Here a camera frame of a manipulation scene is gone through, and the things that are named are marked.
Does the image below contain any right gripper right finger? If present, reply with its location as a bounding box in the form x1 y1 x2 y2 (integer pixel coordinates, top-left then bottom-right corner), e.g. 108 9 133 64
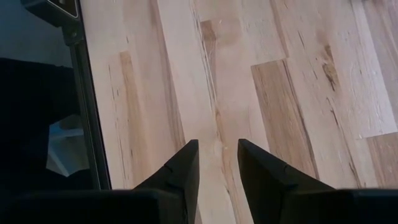
238 138 336 224

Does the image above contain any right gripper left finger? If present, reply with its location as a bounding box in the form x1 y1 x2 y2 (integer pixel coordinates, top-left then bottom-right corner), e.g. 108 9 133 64
133 139 200 224

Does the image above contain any black metal table frame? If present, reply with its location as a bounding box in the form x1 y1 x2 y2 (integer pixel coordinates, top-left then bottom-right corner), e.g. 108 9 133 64
62 0 112 190

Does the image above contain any black plate with white edge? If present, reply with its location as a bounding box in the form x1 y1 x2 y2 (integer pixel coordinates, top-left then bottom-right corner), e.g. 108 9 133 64
21 0 79 28

